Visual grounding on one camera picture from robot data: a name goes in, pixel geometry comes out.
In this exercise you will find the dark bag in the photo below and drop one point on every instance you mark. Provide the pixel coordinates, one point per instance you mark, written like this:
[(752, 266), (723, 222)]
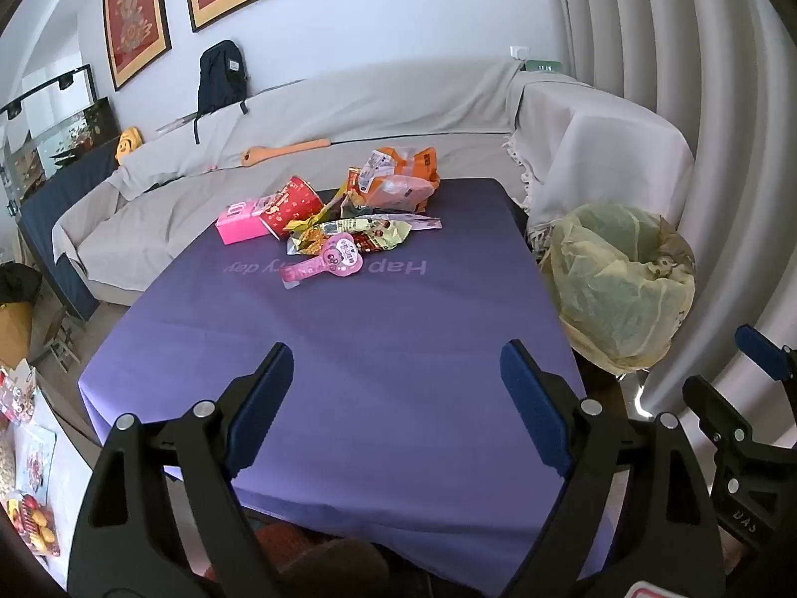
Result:
[(18, 283)]

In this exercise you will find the small red sachet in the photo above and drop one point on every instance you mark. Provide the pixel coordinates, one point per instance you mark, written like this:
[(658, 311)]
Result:
[(358, 182)]

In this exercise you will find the pink strip packet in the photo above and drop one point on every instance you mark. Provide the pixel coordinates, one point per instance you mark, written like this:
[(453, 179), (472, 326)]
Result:
[(420, 222)]

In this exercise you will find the red paper cup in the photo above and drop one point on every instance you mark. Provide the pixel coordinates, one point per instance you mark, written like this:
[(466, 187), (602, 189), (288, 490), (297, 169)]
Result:
[(292, 202)]

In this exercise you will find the glass fish tank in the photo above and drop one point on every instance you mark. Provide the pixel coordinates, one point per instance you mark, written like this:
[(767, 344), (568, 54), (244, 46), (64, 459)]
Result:
[(56, 137)]

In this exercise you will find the orange back scratcher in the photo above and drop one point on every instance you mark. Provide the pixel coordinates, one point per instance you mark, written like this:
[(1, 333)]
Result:
[(280, 151)]

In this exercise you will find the bin with yellow bag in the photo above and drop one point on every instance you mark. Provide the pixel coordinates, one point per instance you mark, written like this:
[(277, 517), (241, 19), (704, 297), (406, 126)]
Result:
[(616, 280)]

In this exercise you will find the green digital clock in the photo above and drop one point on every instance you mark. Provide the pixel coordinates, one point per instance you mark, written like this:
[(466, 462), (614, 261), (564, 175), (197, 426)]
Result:
[(543, 66)]

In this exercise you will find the dark blue backpack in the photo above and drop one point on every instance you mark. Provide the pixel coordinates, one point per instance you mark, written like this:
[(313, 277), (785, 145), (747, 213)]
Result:
[(221, 78)]

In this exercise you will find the yellow plush toy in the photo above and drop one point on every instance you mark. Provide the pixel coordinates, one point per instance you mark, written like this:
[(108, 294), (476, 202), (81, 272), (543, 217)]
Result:
[(127, 143)]

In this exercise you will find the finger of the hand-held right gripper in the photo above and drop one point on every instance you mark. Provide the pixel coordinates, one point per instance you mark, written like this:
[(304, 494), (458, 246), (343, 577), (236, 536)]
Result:
[(763, 352), (716, 408)]

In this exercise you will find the pink carton box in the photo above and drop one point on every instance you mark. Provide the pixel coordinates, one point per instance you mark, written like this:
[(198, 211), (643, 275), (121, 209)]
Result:
[(240, 224)]

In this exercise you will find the grey covered sofa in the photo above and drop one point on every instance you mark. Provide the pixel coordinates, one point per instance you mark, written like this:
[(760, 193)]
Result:
[(348, 112)]

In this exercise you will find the cardboard box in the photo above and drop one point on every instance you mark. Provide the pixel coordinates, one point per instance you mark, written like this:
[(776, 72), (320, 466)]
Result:
[(13, 333)]

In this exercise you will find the white wall socket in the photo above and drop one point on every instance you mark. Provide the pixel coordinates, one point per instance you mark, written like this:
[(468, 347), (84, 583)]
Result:
[(520, 53)]

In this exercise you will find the fruit print packaging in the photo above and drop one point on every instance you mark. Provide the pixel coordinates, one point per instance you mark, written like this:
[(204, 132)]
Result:
[(28, 511)]

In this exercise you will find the orange snack bag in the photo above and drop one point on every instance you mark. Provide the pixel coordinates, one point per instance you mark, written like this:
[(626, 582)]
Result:
[(408, 184)]

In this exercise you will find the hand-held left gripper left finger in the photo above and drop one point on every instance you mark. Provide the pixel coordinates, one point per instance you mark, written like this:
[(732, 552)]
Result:
[(261, 405)]

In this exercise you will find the purple tablecloth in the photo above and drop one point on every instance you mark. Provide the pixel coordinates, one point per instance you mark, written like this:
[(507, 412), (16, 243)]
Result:
[(348, 349)]

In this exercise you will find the yellow noodle wrapper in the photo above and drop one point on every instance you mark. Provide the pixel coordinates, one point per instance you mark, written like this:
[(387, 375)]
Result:
[(373, 233)]

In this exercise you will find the white fringed throw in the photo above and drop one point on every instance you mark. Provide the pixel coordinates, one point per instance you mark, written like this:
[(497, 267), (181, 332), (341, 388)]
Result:
[(598, 149)]

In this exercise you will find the grey pleated curtain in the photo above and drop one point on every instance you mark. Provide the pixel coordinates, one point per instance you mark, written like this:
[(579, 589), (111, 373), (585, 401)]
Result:
[(685, 62)]

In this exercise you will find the pink heart-shaped package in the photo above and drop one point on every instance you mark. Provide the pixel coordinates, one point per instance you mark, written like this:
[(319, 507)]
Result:
[(339, 256)]

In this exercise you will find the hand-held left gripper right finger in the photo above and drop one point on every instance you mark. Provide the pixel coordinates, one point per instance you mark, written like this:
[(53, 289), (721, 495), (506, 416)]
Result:
[(530, 400)]

